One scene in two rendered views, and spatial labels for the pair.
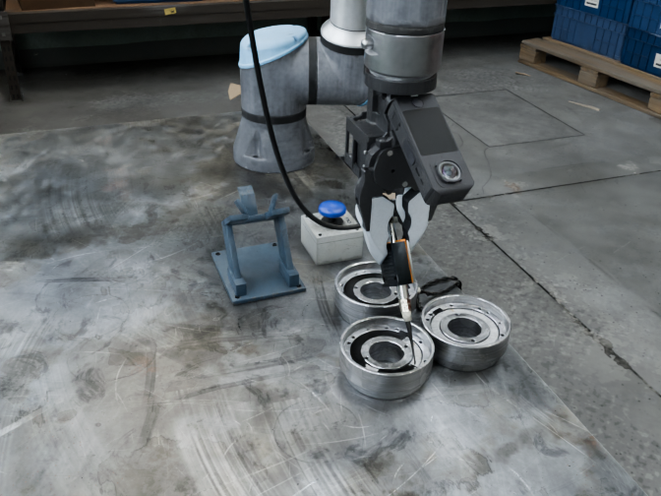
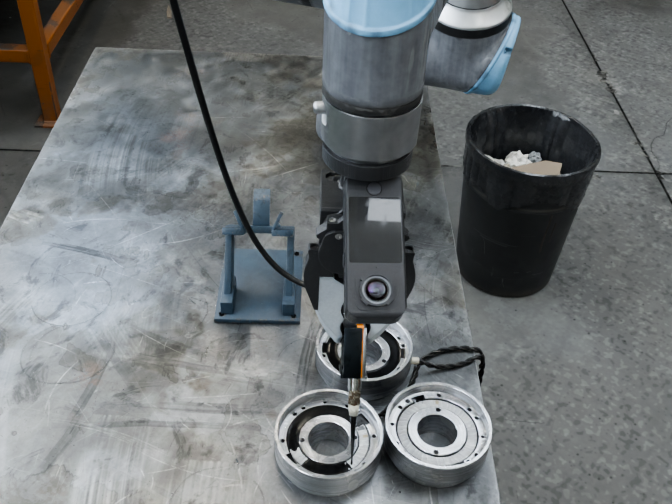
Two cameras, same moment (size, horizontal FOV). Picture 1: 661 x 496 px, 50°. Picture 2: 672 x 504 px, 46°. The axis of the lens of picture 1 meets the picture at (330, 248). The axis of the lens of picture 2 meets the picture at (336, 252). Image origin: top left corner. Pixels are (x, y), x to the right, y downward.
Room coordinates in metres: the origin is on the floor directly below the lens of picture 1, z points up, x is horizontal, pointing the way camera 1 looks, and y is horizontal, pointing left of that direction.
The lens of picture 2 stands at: (0.19, -0.22, 1.46)
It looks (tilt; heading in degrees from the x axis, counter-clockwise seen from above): 40 degrees down; 19
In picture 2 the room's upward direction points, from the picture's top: 3 degrees clockwise
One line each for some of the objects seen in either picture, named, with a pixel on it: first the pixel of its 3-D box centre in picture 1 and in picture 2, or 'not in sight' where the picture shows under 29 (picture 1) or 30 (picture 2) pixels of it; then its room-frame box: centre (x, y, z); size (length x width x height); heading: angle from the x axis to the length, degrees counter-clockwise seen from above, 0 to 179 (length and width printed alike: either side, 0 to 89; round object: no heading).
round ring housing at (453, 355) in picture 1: (463, 333); (436, 435); (0.68, -0.16, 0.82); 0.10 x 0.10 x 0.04
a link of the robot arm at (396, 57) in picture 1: (399, 50); (366, 118); (0.69, -0.06, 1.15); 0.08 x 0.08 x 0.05
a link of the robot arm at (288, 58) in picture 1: (277, 68); not in sight; (1.23, 0.10, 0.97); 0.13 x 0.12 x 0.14; 94
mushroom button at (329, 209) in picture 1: (331, 219); not in sight; (0.90, 0.00, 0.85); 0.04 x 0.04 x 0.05
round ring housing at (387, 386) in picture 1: (386, 357); (328, 443); (0.63, -0.07, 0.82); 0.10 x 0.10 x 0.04
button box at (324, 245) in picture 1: (330, 233); not in sight; (0.90, 0.00, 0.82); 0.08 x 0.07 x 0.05; 21
